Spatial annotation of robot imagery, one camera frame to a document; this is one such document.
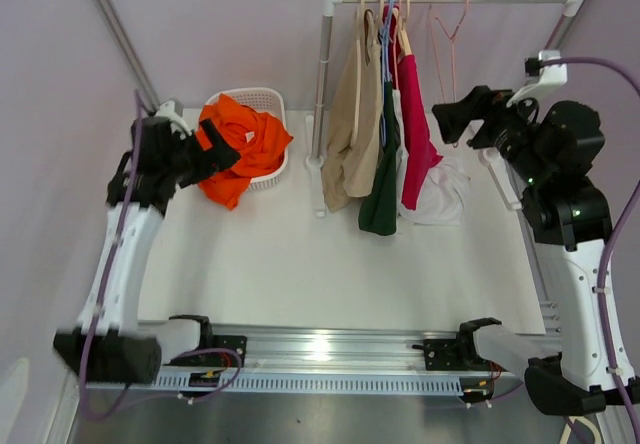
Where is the light blue wire hanger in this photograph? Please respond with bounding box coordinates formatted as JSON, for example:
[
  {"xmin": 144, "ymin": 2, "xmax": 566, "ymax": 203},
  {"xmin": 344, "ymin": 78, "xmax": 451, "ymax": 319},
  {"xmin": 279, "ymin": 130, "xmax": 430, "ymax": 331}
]
[{"xmin": 378, "ymin": 0, "xmax": 401, "ymax": 148}]

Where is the beige t shirt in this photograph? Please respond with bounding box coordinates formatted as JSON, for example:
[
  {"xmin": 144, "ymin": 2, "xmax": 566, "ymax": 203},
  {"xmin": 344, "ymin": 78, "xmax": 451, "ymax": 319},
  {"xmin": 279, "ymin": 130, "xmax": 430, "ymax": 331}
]
[{"xmin": 321, "ymin": 8, "xmax": 383, "ymax": 212}]

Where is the wooden hanger on magenta shirt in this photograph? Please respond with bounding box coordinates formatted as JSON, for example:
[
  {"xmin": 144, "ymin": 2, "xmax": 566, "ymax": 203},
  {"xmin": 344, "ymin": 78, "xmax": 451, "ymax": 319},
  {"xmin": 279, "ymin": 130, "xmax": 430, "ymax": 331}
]
[{"xmin": 394, "ymin": 0, "xmax": 413, "ymax": 56}]

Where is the magenta t shirt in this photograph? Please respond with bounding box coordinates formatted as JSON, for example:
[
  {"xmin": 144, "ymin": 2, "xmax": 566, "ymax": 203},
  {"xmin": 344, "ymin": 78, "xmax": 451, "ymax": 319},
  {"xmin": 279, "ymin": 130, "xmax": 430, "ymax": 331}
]
[{"xmin": 383, "ymin": 5, "xmax": 442, "ymax": 211}]

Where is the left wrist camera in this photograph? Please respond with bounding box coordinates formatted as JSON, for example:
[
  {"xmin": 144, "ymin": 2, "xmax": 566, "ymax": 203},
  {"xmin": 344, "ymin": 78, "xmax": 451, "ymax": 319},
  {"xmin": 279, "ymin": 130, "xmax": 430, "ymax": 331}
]
[{"xmin": 153, "ymin": 99, "xmax": 193, "ymax": 136}]

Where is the white garment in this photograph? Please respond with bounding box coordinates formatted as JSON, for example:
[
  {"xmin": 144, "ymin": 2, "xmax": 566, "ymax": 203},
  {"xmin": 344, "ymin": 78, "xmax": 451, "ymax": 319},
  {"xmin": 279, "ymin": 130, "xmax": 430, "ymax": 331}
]
[{"xmin": 392, "ymin": 89, "xmax": 471, "ymax": 226}]

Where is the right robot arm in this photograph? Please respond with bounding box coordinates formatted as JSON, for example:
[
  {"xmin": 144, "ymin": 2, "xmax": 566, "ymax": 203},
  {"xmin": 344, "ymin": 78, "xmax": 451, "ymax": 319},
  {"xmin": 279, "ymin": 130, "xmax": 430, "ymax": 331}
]
[{"xmin": 432, "ymin": 86, "xmax": 639, "ymax": 416}]

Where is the clothes rack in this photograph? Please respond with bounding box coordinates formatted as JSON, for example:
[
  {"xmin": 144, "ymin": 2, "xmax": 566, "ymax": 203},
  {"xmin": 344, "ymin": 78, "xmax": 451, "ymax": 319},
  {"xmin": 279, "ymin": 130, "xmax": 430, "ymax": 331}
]
[{"xmin": 306, "ymin": 0, "xmax": 585, "ymax": 218}]

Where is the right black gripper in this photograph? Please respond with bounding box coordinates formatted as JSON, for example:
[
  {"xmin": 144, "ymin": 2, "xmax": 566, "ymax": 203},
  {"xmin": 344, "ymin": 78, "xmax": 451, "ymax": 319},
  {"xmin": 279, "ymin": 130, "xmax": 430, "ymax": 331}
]
[{"xmin": 433, "ymin": 86, "xmax": 551, "ymax": 187}]

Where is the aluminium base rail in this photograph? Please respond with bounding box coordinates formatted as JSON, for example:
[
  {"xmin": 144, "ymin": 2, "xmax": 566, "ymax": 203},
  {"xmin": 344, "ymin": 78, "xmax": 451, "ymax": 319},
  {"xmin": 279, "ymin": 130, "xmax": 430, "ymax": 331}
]
[{"xmin": 64, "ymin": 319, "xmax": 609, "ymax": 396}]

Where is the orange garment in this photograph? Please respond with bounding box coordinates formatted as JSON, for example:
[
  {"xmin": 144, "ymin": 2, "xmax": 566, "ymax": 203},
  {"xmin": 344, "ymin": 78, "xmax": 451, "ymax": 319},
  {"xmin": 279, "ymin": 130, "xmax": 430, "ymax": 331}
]
[{"xmin": 195, "ymin": 88, "xmax": 293, "ymax": 210}]

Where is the pink wire hanger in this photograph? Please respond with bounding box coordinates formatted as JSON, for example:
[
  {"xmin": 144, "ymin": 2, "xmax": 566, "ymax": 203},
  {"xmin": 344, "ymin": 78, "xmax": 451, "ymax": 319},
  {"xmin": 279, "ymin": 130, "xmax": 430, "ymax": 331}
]
[{"xmin": 427, "ymin": 0, "xmax": 471, "ymax": 148}]

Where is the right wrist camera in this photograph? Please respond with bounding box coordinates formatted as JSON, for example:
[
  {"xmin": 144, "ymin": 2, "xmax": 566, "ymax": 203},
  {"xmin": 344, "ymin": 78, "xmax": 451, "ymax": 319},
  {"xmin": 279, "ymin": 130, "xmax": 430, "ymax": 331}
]
[{"xmin": 506, "ymin": 50, "xmax": 568, "ymax": 108}]

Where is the white perforated plastic basket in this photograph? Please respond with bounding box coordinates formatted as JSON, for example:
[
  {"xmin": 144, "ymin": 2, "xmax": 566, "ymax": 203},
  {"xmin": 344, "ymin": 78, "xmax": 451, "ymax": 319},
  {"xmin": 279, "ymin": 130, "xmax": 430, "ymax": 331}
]
[{"xmin": 204, "ymin": 87, "xmax": 291, "ymax": 191}]

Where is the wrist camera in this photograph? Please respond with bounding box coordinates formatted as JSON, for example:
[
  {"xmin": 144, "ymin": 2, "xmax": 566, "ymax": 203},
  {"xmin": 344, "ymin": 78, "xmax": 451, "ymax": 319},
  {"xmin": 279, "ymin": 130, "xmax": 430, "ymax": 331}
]
[
  {"xmin": 153, "ymin": 99, "xmax": 193, "ymax": 136},
  {"xmin": 506, "ymin": 50, "xmax": 568, "ymax": 108}
]

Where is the dark green garment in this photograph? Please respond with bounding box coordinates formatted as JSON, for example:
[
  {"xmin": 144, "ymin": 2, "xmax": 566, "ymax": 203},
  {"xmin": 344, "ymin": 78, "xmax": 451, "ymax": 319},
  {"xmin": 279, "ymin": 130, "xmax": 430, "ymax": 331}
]
[{"xmin": 358, "ymin": 82, "xmax": 399, "ymax": 236}]

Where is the beige shirt wooden hanger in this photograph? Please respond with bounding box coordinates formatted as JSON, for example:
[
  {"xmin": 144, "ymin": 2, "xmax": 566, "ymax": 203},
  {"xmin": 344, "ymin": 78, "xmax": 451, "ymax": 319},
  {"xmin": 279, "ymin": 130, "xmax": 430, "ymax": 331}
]
[{"xmin": 377, "ymin": 0, "xmax": 388, "ymax": 30}]

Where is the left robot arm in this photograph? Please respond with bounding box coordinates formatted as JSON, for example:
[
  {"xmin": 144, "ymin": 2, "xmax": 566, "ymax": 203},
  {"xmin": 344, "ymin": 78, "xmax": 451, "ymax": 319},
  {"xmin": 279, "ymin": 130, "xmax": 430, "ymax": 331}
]
[{"xmin": 53, "ymin": 115, "xmax": 240, "ymax": 385}]

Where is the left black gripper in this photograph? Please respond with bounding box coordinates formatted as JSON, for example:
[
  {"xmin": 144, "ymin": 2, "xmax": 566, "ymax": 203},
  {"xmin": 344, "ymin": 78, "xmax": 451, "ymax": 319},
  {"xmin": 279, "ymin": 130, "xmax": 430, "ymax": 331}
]
[{"xmin": 161, "ymin": 119, "xmax": 237, "ymax": 189}]

